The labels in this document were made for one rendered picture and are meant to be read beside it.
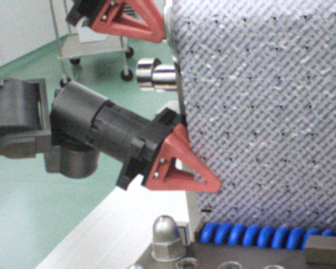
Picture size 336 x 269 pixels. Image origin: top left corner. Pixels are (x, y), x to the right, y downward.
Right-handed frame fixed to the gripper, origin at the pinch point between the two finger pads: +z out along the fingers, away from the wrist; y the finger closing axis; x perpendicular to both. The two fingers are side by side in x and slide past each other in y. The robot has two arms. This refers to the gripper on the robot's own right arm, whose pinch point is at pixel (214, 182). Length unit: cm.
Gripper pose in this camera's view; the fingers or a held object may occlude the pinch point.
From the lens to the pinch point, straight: 75.1
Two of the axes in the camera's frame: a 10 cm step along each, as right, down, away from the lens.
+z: 8.8, 4.5, -1.7
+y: -3.6, 3.7, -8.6
